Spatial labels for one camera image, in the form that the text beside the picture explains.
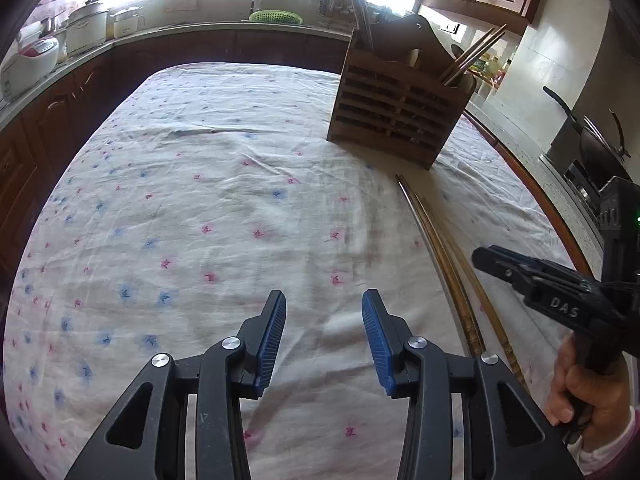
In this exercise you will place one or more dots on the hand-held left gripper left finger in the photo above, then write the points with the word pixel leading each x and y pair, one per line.
pixel 265 345

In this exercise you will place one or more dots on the speckled stove counter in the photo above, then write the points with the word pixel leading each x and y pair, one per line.
pixel 540 185

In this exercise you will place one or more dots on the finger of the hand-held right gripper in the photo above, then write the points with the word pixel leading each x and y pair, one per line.
pixel 505 265

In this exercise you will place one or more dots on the person's right forearm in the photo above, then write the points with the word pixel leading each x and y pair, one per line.
pixel 615 460

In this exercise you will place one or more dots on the group of condiment bottles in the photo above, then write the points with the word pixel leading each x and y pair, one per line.
pixel 492 67

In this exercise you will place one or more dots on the wall outlet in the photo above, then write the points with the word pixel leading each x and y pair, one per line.
pixel 452 27

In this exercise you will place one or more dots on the gas stove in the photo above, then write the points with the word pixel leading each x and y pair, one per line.
pixel 580 180

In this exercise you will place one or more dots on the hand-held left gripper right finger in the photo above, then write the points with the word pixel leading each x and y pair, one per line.
pixel 380 345

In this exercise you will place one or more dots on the person's right hand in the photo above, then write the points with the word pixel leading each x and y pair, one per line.
pixel 610 405

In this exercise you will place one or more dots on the white rice cooker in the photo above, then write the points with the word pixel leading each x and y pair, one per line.
pixel 30 62

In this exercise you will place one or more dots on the small white electric pot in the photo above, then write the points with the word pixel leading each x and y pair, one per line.
pixel 126 22

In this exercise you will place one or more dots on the green plastic basket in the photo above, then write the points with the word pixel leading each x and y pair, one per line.
pixel 276 16

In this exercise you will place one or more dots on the wooden utensil holder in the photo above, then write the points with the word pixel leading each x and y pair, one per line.
pixel 390 110

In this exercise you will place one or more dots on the floral white tablecloth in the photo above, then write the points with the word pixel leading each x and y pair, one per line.
pixel 200 185

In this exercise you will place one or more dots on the long wooden chopstick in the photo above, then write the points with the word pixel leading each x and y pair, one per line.
pixel 446 280

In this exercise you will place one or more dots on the black wok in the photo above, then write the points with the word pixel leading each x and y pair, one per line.
pixel 595 150

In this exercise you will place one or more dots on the large white pot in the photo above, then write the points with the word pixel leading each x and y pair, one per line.
pixel 87 30

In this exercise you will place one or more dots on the dark ladle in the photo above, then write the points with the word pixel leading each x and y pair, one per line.
pixel 456 51

